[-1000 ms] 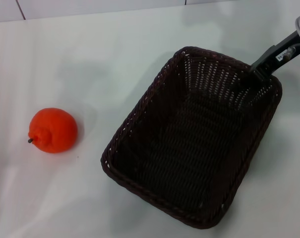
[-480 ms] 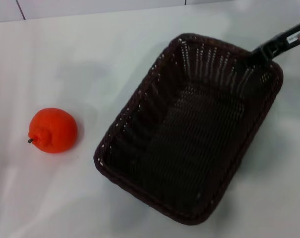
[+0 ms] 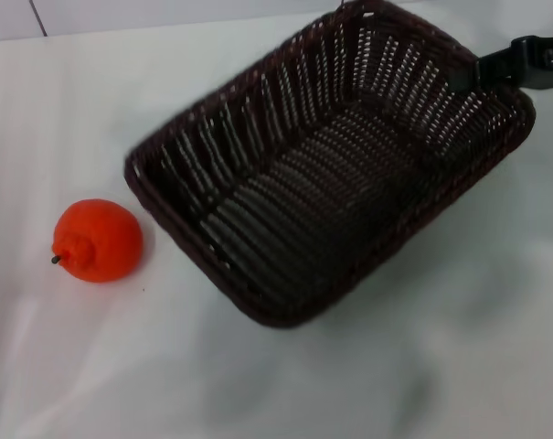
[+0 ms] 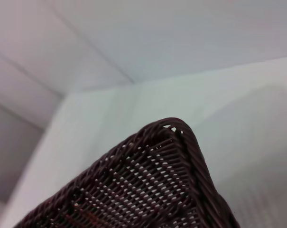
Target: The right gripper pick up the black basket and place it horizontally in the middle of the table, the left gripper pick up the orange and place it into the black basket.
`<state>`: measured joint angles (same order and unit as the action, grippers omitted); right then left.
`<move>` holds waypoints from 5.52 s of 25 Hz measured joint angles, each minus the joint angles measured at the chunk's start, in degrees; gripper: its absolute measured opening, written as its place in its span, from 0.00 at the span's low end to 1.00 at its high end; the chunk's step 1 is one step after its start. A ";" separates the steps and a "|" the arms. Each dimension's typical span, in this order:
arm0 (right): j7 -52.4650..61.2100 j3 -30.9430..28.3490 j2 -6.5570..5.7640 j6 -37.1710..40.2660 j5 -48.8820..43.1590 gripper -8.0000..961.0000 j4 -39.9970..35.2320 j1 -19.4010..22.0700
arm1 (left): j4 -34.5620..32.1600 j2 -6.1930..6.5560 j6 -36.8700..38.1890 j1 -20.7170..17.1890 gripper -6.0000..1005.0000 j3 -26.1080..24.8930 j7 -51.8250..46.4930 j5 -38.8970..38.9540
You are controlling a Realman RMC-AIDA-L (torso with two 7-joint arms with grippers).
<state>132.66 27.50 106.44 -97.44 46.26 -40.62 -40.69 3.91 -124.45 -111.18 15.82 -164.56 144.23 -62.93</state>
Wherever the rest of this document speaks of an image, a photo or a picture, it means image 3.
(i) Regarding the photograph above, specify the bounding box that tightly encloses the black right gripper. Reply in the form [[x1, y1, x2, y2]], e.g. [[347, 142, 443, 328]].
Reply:
[[449, 36, 553, 93]]

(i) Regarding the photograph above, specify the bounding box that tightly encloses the orange toy tangerine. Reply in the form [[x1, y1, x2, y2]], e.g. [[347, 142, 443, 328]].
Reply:
[[50, 198, 145, 284]]

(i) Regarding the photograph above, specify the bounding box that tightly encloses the dark woven rectangular basket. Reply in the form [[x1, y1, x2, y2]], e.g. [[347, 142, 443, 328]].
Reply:
[[122, 0, 537, 330]]

